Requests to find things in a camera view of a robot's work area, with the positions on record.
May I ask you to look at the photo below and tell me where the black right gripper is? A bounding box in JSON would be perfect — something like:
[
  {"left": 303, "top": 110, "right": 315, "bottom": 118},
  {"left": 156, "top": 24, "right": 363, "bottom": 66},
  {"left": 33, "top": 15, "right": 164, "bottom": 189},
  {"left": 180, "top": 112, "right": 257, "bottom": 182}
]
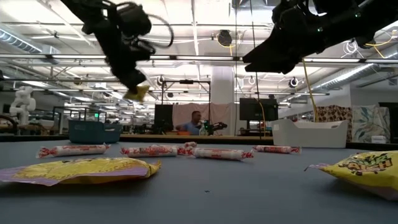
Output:
[{"left": 243, "top": 0, "right": 358, "bottom": 75}]

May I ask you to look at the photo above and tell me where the floral patterned fabric panel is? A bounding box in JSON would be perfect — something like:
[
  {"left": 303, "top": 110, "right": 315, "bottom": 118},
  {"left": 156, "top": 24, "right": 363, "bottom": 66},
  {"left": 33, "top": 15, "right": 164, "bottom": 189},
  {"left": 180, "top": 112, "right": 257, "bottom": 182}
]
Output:
[{"left": 315, "top": 105, "right": 354, "bottom": 141}]

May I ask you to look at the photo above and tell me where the yellow hanging cable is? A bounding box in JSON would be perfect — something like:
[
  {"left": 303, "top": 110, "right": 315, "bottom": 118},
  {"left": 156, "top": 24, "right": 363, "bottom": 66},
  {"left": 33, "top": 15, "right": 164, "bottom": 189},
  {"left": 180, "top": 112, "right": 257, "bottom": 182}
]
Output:
[{"left": 301, "top": 58, "right": 318, "bottom": 123}]

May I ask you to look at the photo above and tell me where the white building column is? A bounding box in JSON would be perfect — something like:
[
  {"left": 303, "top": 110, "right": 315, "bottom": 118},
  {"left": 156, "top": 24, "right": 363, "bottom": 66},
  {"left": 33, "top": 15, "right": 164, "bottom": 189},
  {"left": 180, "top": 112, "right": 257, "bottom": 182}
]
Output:
[{"left": 210, "top": 66, "right": 236, "bottom": 105}]

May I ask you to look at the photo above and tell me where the yellow Sour Patch candy packet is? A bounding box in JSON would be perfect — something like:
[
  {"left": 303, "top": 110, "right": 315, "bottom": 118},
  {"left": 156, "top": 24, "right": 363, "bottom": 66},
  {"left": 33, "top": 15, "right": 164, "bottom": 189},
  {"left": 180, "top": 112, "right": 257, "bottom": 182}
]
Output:
[
  {"left": 0, "top": 157, "right": 162, "bottom": 187},
  {"left": 303, "top": 151, "right": 398, "bottom": 202},
  {"left": 123, "top": 84, "right": 150, "bottom": 103}
]

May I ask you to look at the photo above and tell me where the person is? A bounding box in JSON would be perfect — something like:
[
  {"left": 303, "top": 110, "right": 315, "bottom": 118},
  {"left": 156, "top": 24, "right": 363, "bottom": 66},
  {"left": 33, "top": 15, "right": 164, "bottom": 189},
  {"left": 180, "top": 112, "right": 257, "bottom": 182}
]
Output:
[{"left": 175, "top": 110, "right": 206, "bottom": 136}]

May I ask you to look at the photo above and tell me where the teal plastic bin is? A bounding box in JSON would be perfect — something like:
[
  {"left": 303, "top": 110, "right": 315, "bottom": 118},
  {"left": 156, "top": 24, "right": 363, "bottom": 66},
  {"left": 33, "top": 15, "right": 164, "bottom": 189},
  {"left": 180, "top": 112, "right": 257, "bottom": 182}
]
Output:
[{"left": 68, "top": 119, "right": 123, "bottom": 144}]

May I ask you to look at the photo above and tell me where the white plastic bin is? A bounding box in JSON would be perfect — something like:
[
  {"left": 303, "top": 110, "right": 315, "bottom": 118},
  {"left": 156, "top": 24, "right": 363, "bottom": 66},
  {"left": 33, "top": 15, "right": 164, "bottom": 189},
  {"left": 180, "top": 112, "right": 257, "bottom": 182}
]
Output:
[{"left": 271, "top": 119, "right": 349, "bottom": 149}]

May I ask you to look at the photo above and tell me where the leaf patterned fabric panel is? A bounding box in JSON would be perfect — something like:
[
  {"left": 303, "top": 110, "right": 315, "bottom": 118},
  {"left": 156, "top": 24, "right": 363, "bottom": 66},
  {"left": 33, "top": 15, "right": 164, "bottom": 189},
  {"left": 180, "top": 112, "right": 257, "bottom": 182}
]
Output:
[{"left": 351, "top": 105, "right": 391, "bottom": 144}]

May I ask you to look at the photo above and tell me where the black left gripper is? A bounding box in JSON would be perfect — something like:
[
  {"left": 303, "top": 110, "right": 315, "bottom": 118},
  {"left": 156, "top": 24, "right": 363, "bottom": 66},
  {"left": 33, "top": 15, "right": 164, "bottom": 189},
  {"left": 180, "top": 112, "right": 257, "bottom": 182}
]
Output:
[{"left": 93, "top": 12, "right": 156, "bottom": 91}]

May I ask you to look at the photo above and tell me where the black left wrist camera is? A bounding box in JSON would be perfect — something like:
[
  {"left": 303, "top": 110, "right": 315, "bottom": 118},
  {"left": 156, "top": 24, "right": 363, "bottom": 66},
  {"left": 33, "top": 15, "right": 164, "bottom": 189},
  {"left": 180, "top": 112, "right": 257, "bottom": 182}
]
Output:
[{"left": 116, "top": 2, "right": 153, "bottom": 38}]

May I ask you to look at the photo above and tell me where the pink cloth curtain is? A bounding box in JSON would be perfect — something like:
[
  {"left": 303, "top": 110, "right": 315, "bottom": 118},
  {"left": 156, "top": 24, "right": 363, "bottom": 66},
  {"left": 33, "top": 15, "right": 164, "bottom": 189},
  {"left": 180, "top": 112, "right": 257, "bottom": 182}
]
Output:
[{"left": 172, "top": 102, "right": 240, "bottom": 136}]

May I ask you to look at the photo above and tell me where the black hanging cable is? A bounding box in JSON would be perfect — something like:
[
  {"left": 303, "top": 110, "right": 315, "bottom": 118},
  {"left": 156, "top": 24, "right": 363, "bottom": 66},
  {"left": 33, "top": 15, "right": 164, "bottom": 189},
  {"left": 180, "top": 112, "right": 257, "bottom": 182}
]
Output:
[{"left": 248, "top": 0, "right": 262, "bottom": 140}]

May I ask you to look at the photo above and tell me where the black background monitor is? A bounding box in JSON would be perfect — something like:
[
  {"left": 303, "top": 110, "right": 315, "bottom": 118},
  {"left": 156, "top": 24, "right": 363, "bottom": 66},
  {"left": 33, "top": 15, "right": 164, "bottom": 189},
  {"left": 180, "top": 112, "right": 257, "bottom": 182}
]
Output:
[
  {"left": 154, "top": 104, "right": 174, "bottom": 133},
  {"left": 239, "top": 98, "right": 279, "bottom": 121}
]

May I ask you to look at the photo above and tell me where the black metal stand frame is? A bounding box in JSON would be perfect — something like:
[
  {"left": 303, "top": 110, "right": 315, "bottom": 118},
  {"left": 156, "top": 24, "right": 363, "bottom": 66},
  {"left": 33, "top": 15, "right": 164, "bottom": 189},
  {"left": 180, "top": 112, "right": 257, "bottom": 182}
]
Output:
[{"left": 160, "top": 79, "right": 211, "bottom": 134}]

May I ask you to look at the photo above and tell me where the dark cabinet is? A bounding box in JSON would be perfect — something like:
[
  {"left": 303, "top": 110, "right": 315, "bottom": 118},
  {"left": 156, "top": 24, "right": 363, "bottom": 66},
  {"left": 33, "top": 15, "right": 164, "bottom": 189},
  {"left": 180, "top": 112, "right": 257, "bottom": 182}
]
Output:
[{"left": 378, "top": 101, "right": 398, "bottom": 144}]

